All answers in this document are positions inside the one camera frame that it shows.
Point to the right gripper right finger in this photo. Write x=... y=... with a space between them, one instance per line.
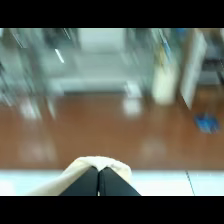
x=115 y=185

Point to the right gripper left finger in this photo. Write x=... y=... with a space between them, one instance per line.
x=85 y=185

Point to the blue object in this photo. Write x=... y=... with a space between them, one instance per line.
x=207 y=123

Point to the pale yellow T-shirt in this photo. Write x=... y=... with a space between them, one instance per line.
x=83 y=164

